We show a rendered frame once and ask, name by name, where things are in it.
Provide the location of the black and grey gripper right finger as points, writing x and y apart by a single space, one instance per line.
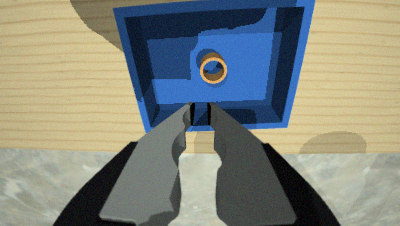
256 186

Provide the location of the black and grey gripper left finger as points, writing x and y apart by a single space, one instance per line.
141 185

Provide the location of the bronze bushing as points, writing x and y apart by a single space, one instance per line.
213 78

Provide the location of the blue open crate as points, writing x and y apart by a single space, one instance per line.
263 50

